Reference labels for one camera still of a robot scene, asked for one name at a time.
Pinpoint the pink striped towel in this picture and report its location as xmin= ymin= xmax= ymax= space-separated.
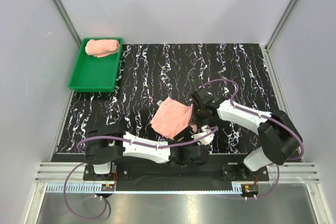
xmin=85 ymin=39 xmax=120 ymax=58

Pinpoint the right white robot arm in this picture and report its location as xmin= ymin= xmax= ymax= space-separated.
xmin=191 ymin=88 xmax=303 ymax=180

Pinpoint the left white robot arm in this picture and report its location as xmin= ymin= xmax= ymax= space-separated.
xmin=78 ymin=123 xmax=215 ymax=180

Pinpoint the black marble pattern mat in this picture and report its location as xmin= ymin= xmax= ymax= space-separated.
xmin=56 ymin=44 xmax=278 ymax=153

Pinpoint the green plastic tray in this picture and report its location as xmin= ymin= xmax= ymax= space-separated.
xmin=68 ymin=38 xmax=123 ymax=93

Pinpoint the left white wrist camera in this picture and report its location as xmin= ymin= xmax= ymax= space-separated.
xmin=192 ymin=125 xmax=217 ymax=146

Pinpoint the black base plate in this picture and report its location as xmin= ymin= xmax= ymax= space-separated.
xmin=83 ymin=154 xmax=269 ymax=191

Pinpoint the aluminium frame rail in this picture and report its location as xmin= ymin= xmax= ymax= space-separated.
xmin=267 ymin=162 xmax=320 ymax=184

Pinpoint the white slotted cable duct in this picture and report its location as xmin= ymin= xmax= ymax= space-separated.
xmin=46 ymin=183 xmax=115 ymax=194

